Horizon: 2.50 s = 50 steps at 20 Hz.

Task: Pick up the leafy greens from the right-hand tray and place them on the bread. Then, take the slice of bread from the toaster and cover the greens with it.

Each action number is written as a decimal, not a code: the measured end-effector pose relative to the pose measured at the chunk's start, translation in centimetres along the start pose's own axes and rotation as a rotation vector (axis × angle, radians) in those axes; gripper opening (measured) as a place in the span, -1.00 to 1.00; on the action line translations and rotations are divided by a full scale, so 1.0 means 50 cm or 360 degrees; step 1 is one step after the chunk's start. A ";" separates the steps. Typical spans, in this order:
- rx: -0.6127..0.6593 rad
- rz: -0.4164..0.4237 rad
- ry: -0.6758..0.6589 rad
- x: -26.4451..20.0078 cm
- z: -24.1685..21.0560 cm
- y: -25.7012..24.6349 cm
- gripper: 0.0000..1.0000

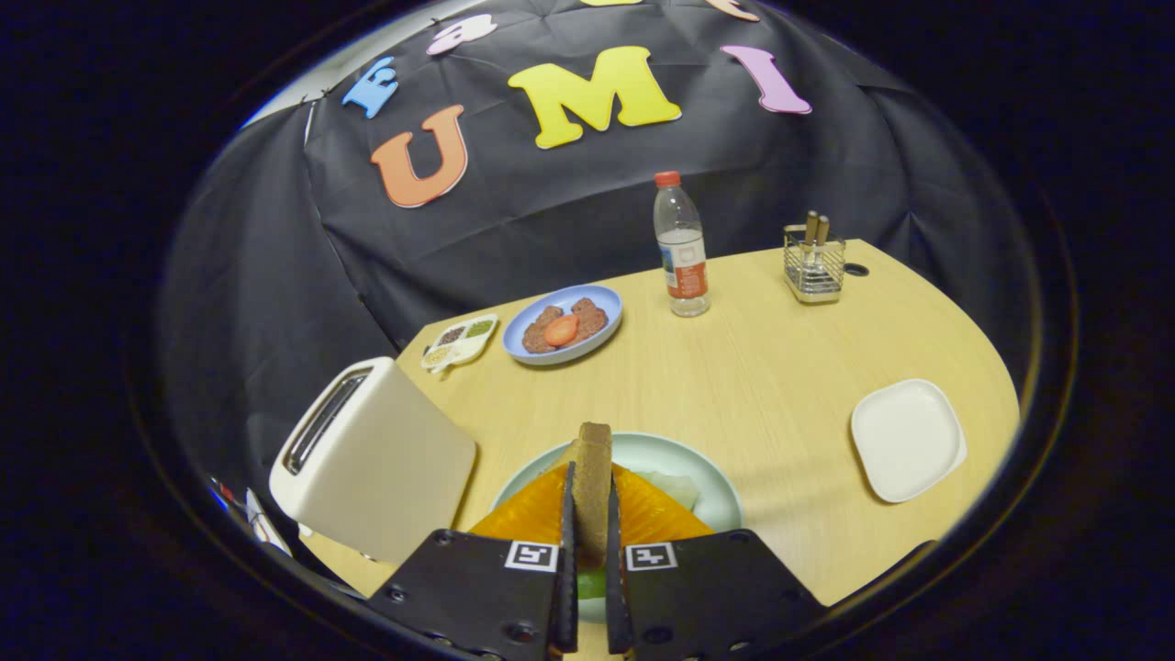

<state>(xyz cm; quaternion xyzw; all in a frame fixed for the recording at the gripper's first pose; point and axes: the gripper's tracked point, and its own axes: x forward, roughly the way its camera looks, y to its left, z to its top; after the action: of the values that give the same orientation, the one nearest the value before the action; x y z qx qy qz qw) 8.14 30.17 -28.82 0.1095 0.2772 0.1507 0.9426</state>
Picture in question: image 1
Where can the brown toasted bread slice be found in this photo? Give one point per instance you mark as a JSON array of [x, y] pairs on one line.
[[593, 487]]

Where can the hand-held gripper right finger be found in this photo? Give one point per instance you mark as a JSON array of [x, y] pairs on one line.
[[716, 597]]

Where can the brown meat patty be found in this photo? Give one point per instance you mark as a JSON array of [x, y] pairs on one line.
[[592, 317], [536, 338]]

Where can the white square plate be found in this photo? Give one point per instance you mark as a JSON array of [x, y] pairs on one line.
[[904, 441]]

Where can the red tomato slice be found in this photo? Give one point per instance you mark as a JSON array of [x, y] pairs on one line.
[[561, 330]]

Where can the white divided condiment dish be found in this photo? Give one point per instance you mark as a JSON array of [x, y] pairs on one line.
[[459, 341]]

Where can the clear bottle with red cap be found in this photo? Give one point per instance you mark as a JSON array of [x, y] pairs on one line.
[[681, 248]]

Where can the green lettuce leaf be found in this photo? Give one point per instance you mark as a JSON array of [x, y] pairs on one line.
[[675, 488]]

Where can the cream white toaster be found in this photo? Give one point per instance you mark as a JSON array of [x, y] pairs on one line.
[[395, 459]]

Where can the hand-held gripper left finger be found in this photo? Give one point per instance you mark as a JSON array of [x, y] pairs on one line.
[[477, 597]]

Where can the blue round plate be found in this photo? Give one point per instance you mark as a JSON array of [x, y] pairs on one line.
[[606, 312]]

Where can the pale green round plate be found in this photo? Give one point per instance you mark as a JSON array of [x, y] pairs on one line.
[[661, 453]]

